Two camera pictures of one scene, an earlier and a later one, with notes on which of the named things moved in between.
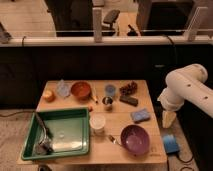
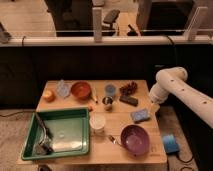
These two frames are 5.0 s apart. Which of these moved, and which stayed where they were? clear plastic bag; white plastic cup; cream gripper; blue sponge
Moved: cream gripper
Stayed: clear plastic bag; blue sponge; white plastic cup
